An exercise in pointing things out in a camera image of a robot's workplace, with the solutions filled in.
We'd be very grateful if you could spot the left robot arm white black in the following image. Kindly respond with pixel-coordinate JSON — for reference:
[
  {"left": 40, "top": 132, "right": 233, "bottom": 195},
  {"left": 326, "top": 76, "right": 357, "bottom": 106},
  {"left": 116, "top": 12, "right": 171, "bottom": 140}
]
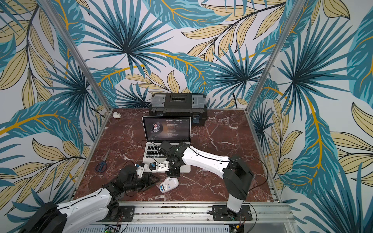
[{"left": 20, "top": 165, "right": 160, "bottom": 233}]

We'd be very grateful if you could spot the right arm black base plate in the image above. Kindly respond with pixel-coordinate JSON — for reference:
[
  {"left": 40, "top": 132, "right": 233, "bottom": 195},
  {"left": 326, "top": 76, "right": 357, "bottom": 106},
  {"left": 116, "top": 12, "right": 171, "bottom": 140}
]
[{"left": 208, "top": 205, "right": 253, "bottom": 222}]

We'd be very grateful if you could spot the silver laptop with black keyboard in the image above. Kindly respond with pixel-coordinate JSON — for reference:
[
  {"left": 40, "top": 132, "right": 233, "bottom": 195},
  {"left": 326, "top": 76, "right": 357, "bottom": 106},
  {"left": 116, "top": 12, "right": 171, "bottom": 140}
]
[{"left": 142, "top": 116, "right": 191, "bottom": 173}]

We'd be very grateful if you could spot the small white plastic fitting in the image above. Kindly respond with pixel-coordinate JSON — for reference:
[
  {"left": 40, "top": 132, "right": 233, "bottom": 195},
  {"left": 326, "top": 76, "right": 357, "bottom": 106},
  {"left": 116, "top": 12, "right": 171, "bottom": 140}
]
[{"left": 113, "top": 112, "right": 121, "bottom": 119}]

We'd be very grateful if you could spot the aluminium frame post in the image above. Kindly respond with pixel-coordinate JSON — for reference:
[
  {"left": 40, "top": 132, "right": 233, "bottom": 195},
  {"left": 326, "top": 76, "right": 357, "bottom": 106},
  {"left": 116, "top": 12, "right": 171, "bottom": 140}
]
[
  {"left": 39, "top": 0, "right": 112, "bottom": 112},
  {"left": 246, "top": 1, "right": 305, "bottom": 115}
]

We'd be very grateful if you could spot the black and grey toolbox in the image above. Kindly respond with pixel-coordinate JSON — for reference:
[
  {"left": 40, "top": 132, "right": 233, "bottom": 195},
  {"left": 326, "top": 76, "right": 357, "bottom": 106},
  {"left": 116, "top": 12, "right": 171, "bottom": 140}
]
[{"left": 149, "top": 93, "right": 208, "bottom": 126}]

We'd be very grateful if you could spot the aluminium front rail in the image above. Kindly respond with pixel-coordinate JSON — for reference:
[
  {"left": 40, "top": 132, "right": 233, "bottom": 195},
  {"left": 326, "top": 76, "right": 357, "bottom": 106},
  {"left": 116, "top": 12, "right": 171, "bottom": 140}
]
[{"left": 119, "top": 202, "right": 299, "bottom": 233}]

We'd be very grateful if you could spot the left aluminium frame post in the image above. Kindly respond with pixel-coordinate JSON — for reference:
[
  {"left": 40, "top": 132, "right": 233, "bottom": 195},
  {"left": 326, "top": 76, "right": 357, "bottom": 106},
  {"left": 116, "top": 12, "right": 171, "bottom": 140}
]
[{"left": 39, "top": 0, "right": 112, "bottom": 112}]

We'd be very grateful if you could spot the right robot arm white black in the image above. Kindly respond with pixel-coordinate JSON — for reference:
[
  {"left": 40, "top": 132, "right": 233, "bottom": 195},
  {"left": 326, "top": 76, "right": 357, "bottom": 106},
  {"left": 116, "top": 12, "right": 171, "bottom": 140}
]
[{"left": 158, "top": 141, "right": 254, "bottom": 214}]

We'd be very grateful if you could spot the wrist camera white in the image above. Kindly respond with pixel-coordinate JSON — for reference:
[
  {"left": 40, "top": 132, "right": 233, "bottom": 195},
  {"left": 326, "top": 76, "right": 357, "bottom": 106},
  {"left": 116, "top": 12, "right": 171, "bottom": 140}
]
[
  {"left": 135, "top": 163, "right": 145, "bottom": 178},
  {"left": 149, "top": 161, "right": 170, "bottom": 173}
]

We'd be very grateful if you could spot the white wireless mouse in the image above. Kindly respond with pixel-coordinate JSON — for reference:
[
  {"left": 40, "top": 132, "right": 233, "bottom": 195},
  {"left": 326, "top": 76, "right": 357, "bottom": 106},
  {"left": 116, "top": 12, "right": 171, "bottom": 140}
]
[{"left": 159, "top": 177, "right": 179, "bottom": 193}]

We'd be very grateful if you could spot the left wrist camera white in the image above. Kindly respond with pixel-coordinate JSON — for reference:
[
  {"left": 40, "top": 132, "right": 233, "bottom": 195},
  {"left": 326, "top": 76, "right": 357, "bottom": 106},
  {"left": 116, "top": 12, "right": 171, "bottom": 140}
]
[{"left": 135, "top": 163, "right": 145, "bottom": 178}]

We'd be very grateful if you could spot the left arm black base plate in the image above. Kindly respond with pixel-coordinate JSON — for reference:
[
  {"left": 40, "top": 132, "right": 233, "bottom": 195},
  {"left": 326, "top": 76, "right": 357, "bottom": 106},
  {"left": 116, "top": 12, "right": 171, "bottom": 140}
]
[{"left": 102, "top": 206, "right": 135, "bottom": 222}]

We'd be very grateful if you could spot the right aluminium frame post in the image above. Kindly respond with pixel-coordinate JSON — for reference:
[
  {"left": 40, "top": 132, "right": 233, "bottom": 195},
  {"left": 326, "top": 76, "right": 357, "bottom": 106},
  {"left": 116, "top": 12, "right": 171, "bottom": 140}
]
[{"left": 246, "top": 1, "right": 305, "bottom": 115}]

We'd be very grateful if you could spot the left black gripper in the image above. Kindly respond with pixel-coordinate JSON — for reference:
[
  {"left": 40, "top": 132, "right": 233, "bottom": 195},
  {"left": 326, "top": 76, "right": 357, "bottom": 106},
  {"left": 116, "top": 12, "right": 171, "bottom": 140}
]
[{"left": 125, "top": 173, "right": 161, "bottom": 193}]

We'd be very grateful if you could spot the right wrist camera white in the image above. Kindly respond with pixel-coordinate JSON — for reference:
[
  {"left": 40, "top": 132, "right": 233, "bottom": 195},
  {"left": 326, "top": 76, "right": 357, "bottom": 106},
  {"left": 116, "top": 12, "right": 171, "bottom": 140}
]
[{"left": 149, "top": 161, "right": 170, "bottom": 173}]

